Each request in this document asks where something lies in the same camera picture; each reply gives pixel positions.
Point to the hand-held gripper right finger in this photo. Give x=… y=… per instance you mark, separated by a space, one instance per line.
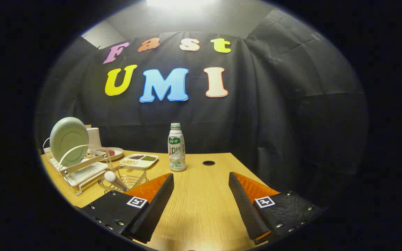
x=246 y=209

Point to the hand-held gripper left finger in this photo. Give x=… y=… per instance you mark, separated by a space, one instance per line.
x=155 y=212

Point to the white dish rack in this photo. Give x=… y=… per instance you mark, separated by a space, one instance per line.
x=86 y=176

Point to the light green plate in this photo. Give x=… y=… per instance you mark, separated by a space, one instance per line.
x=68 y=139

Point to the beige plate with meat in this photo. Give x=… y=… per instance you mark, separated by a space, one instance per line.
x=118 y=152

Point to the white divided bean tray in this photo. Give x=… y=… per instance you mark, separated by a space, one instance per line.
x=141 y=163

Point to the white green-label drink bottle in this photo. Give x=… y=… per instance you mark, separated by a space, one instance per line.
x=176 y=146

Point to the red meat patty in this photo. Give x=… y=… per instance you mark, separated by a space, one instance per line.
x=104 y=152
x=112 y=153

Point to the white toaster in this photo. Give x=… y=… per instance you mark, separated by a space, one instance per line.
x=94 y=137

